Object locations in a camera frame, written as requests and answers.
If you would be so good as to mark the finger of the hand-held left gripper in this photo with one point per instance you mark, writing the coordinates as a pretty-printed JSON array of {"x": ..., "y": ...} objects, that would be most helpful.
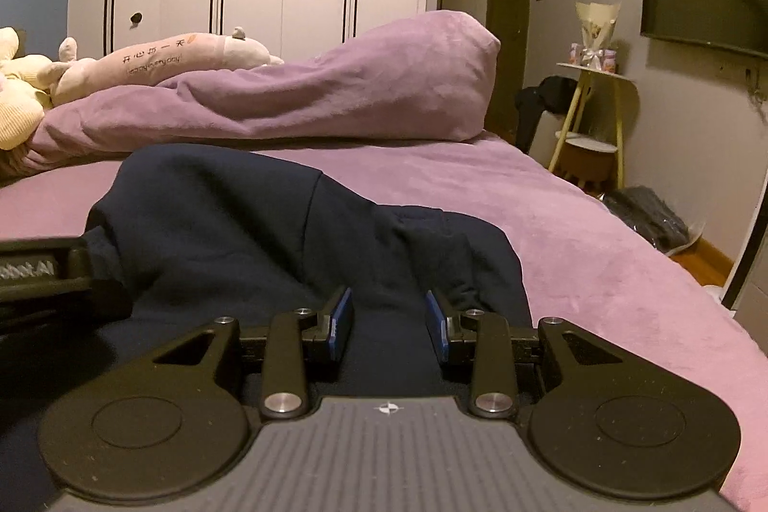
[{"x": 108, "y": 290}]

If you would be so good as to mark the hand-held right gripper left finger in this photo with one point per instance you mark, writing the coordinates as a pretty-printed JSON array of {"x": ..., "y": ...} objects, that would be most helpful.
[{"x": 341, "y": 323}]

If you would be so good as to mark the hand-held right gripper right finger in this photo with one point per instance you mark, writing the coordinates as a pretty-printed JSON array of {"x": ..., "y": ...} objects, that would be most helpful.
[{"x": 435, "y": 326}]

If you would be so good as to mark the navy zip jacket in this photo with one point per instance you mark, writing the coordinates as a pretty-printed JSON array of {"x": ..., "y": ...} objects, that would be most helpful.
[{"x": 252, "y": 224}]

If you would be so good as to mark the black hanging clothes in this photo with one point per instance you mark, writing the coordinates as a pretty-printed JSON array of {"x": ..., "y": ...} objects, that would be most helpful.
[{"x": 543, "y": 104}]

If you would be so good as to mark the purple bed sheet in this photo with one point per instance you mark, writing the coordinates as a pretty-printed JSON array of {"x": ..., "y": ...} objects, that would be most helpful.
[{"x": 540, "y": 224}]

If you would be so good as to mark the cream plush toy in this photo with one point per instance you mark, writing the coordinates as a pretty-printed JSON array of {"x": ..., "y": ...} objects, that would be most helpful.
[{"x": 18, "y": 92}]

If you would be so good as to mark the brown wooden stool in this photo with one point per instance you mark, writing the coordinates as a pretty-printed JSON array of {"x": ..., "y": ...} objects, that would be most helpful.
[{"x": 597, "y": 170}]

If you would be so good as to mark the long pink plush toy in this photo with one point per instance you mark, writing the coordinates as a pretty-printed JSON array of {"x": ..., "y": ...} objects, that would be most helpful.
[{"x": 156, "y": 62}]

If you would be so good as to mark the black bag on floor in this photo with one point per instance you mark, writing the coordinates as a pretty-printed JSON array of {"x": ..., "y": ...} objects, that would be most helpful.
[{"x": 648, "y": 218}]

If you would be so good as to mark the purple duvet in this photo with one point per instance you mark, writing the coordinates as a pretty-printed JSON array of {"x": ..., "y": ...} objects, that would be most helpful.
[{"x": 360, "y": 80}]

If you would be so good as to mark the yellow-legged side table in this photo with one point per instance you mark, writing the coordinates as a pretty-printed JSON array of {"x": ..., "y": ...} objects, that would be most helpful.
[{"x": 591, "y": 71}]

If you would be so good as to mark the dark wooden door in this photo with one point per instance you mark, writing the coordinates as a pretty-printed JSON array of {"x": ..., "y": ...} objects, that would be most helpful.
[{"x": 510, "y": 26}]

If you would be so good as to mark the wrapped flower bouquet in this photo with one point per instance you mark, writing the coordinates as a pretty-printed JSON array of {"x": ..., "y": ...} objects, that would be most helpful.
[{"x": 594, "y": 32}]

